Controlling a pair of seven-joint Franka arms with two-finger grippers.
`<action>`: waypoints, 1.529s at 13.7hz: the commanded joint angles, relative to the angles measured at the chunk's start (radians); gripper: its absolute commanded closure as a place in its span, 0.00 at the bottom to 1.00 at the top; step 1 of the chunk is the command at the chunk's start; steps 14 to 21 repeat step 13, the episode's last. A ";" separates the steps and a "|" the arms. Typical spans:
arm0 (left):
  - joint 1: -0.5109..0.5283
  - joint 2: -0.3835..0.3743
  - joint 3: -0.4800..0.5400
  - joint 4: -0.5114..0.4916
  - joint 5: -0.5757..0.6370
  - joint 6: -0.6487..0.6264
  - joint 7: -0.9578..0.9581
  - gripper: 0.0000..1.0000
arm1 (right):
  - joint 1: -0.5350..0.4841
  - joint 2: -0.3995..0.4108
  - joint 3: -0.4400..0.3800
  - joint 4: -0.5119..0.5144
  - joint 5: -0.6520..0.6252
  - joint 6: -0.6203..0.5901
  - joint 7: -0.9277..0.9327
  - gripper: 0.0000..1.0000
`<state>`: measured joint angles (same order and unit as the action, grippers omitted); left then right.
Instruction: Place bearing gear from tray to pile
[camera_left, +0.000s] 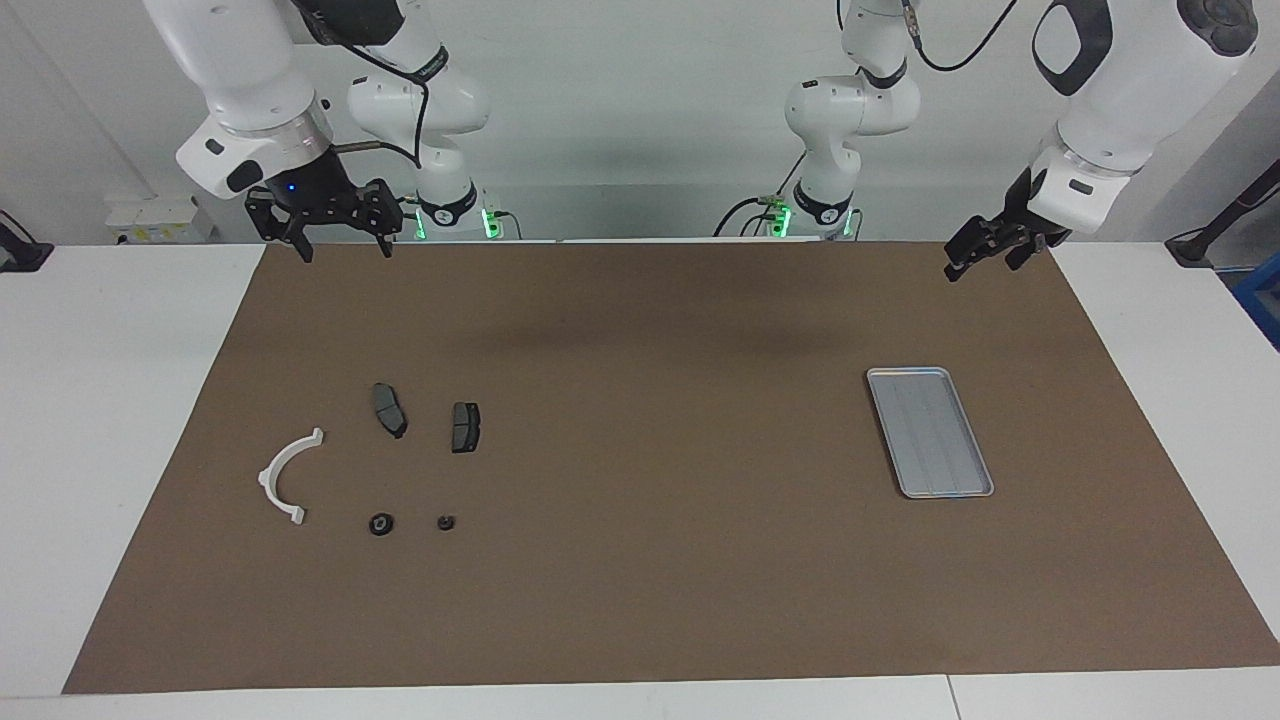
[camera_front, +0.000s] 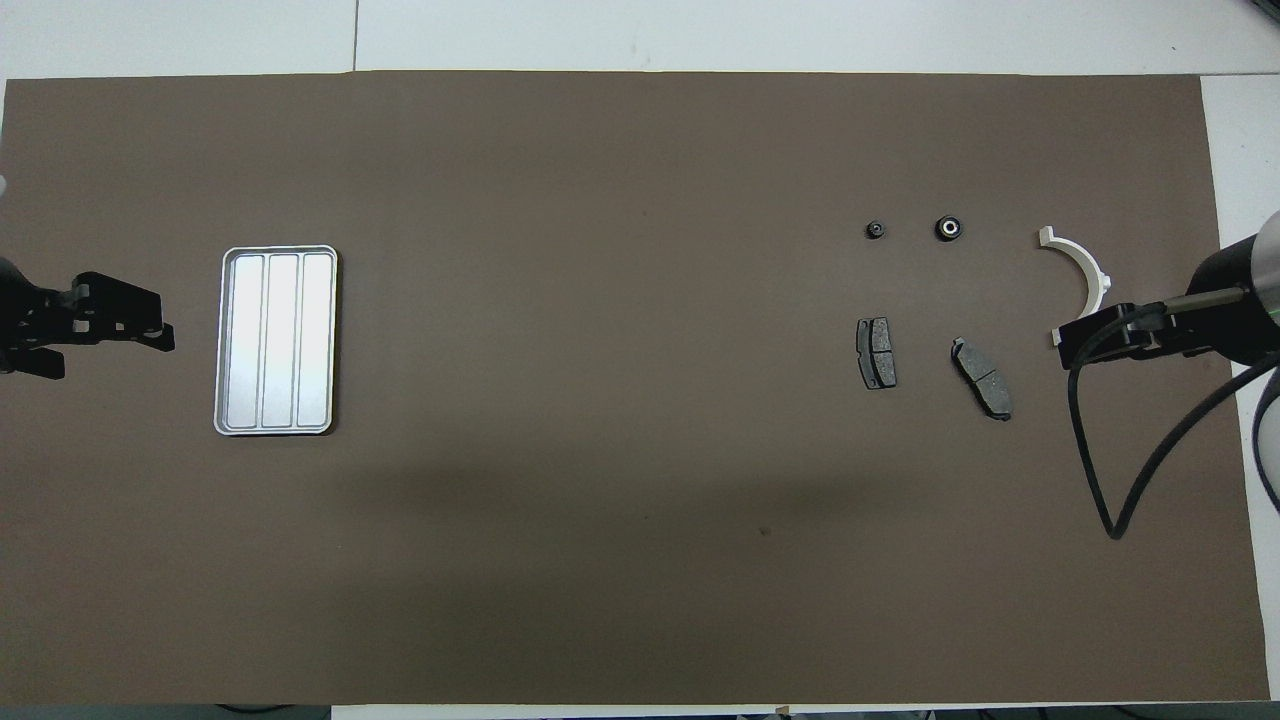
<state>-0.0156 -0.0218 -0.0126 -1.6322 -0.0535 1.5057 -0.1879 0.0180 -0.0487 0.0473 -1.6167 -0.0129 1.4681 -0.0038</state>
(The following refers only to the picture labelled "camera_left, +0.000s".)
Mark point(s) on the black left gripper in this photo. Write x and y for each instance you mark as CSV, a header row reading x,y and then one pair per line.
x,y
1005,235

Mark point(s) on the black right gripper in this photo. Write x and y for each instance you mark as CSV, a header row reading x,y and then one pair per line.
x,y
320,200

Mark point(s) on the large black bearing gear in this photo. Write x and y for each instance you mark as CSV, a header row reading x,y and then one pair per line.
x,y
380,524

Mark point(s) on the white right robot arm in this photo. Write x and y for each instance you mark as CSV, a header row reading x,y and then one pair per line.
x,y
240,60

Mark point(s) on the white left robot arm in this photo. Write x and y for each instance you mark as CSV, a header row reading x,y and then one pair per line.
x,y
850,110

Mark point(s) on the silver metal tray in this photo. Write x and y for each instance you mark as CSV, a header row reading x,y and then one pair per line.
x,y
930,430

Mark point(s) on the curved dark brake pad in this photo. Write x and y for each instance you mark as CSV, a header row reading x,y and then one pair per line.
x,y
388,408

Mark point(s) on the white power strip box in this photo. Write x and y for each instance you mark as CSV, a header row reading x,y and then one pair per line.
x,y
160,218

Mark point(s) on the rectangular dark brake pad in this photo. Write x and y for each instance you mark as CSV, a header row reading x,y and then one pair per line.
x,y
465,428

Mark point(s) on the blue box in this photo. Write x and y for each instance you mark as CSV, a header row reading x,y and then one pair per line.
x,y
1262,300

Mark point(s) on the black table clamp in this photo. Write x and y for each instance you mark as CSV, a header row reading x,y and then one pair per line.
x,y
20,250

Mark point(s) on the brown table mat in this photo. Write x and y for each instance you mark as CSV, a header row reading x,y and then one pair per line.
x,y
650,580

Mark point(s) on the white curved plastic bracket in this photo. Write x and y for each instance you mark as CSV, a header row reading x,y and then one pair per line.
x,y
268,480

